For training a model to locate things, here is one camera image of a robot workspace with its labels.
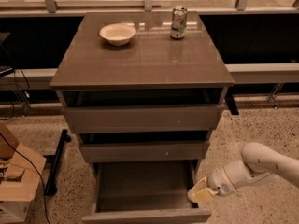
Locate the open cardboard box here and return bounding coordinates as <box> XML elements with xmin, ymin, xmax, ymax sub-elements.
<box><xmin>0</xmin><ymin>124</ymin><xmax>46</xmax><ymax>224</ymax></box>

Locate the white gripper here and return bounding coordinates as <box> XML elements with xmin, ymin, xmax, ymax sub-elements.
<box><xmin>188</xmin><ymin>164</ymin><xmax>237</xmax><ymax>203</ymax></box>

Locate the green white soda can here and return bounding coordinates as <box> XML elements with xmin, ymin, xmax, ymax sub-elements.
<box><xmin>170</xmin><ymin>6</ymin><xmax>188</xmax><ymax>39</ymax></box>

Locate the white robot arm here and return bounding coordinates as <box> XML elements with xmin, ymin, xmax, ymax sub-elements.
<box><xmin>188</xmin><ymin>142</ymin><xmax>299</xmax><ymax>203</ymax></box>

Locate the black metal stand leg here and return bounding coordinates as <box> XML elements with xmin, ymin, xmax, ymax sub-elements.
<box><xmin>44</xmin><ymin>129</ymin><xmax>71</xmax><ymax>196</ymax></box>

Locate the grey drawer cabinet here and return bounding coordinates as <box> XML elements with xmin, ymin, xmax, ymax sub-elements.
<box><xmin>49</xmin><ymin>10</ymin><xmax>235</xmax><ymax>179</ymax></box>

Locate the grey bottom drawer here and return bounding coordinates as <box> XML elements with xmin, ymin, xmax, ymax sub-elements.
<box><xmin>82</xmin><ymin>161</ymin><xmax>211</xmax><ymax>224</ymax></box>

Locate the white paper bowl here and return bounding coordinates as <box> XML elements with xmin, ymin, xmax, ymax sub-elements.
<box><xmin>99</xmin><ymin>23</ymin><xmax>136</xmax><ymax>46</ymax></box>

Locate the grey top drawer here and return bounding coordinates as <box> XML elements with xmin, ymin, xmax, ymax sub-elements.
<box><xmin>61</xmin><ymin>88</ymin><xmax>223</xmax><ymax>134</ymax></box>

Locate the grey middle drawer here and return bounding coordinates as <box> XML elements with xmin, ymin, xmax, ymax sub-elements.
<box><xmin>81</xmin><ymin>131</ymin><xmax>209</xmax><ymax>162</ymax></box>

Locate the grey drawer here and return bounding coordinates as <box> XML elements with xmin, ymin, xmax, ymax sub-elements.
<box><xmin>82</xmin><ymin>161</ymin><xmax>211</xmax><ymax>224</ymax></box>
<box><xmin>61</xmin><ymin>88</ymin><xmax>223</xmax><ymax>134</ymax></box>
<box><xmin>81</xmin><ymin>131</ymin><xmax>209</xmax><ymax>162</ymax></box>

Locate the black cable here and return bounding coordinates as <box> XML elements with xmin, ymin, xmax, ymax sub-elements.
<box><xmin>0</xmin><ymin>133</ymin><xmax>52</xmax><ymax>224</ymax></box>

